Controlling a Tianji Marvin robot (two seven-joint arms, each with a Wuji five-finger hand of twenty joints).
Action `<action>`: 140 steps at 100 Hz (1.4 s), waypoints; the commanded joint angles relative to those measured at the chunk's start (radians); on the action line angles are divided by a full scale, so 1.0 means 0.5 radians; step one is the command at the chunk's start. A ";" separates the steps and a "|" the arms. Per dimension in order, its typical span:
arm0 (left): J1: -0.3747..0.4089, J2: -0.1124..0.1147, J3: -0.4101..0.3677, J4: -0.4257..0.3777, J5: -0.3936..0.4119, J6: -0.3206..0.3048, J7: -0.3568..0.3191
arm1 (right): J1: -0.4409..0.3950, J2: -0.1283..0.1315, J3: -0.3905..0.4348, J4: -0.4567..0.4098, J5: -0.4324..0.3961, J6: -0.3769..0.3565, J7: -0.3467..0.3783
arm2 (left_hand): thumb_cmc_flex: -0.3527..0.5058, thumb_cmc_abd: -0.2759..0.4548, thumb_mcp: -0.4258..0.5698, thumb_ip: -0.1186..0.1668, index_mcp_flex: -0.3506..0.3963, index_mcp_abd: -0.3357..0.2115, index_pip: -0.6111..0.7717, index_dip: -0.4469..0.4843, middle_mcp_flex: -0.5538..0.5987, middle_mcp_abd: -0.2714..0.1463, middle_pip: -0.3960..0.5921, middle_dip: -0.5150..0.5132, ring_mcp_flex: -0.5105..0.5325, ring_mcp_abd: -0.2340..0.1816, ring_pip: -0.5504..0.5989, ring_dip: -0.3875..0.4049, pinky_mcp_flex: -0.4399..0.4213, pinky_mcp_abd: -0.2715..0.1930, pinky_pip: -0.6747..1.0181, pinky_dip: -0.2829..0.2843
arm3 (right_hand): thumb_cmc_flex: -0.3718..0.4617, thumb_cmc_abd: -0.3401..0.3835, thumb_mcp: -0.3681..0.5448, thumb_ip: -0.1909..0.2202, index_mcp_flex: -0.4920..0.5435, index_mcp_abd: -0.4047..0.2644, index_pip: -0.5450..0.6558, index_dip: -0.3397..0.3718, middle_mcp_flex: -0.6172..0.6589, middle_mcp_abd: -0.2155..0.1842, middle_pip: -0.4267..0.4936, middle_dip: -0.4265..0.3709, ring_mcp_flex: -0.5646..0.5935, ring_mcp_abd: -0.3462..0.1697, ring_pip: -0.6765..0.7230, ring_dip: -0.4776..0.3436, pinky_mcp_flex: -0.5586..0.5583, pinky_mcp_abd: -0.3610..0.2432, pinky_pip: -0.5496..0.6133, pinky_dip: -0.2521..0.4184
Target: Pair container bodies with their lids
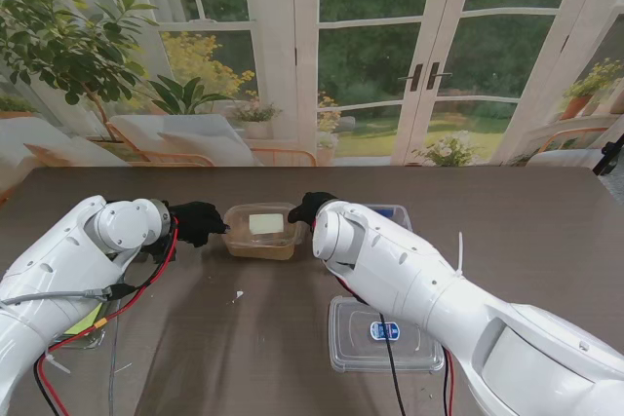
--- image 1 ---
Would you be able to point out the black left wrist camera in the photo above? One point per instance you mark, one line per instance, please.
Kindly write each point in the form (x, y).
(156, 253)

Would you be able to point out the clear lid with blue label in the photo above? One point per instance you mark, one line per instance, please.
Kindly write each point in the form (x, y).
(356, 348)

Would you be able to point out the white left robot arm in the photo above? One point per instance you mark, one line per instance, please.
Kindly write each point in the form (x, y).
(49, 270)

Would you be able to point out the brown kraft paper container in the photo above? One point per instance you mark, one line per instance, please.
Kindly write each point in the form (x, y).
(261, 251)

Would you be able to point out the clear box with blue clips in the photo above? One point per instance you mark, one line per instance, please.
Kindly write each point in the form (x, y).
(397, 216)

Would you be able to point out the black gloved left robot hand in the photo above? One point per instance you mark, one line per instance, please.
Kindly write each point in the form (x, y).
(195, 223)

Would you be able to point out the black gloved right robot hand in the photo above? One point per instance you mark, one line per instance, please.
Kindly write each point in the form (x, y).
(309, 206)

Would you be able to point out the printed garden backdrop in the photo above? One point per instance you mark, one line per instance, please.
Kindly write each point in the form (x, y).
(370, 46)

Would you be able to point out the clear lid with white label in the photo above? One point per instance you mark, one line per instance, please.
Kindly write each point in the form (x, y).
(265, 223)

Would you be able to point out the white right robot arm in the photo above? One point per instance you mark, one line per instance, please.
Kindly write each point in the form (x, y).
(439, 289)

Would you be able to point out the small white scrap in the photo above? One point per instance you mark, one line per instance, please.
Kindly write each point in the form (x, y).
(239, 296)

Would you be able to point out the black tripod stand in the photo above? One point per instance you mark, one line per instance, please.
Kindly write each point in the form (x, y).
(607, 158)

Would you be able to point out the clear lid with green label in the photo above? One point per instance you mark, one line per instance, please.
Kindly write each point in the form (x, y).
(85, 323)

